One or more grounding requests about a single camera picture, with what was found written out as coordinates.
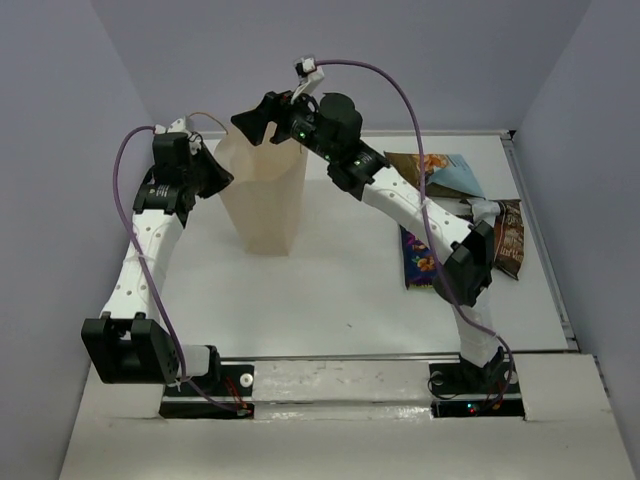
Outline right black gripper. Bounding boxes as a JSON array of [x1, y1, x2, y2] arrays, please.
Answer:
[[229, 83, 337, 164]]

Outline brown paper bag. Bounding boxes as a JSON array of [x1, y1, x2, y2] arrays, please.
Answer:
[[213, 126, 307, 256]]

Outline light blue cassava chips bag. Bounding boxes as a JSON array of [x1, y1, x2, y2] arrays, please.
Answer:
[[384, 152, 485, 199]]

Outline purple nut snack bag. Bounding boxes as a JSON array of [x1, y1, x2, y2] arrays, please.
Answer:
[[399, 226, 437, 290]]

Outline brown snack bag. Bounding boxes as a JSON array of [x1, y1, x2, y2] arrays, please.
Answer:
[[462, 198, 525, 281]]

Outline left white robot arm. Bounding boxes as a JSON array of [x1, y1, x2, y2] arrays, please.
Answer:
[[81, 126, 233, 395]]

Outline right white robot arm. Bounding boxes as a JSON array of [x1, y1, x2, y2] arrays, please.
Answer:
[[231, 91, 505, 392]]

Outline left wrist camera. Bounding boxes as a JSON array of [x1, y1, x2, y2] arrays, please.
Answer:
[[154, 116, 203, 154]]

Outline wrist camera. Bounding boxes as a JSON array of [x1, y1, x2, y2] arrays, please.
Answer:
[[154, 116, 203, 154], [291, 55, 325, 103]]

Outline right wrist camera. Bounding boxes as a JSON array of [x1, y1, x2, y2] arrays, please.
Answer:
[[291, 55, 325, 103]]

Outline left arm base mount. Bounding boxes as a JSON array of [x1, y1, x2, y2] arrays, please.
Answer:
[[159, 363, 255, 420]]

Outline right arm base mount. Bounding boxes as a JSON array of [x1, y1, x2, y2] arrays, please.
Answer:
[[427, 361, 525, 419]]

